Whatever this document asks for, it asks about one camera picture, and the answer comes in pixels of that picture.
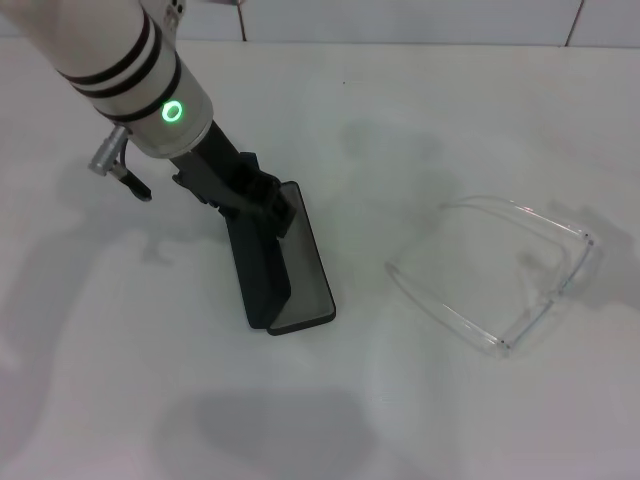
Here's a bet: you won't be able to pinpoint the left arm cable with plug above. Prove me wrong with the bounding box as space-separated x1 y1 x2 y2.
87 123 154 204

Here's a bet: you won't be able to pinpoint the black glasses case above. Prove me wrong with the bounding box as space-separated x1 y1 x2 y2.
224 179 338 337

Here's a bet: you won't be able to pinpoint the clear white glasses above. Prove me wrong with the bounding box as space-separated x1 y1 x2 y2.
382 193 600 361

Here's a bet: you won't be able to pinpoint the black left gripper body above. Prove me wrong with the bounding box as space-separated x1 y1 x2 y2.
169 121 262 212

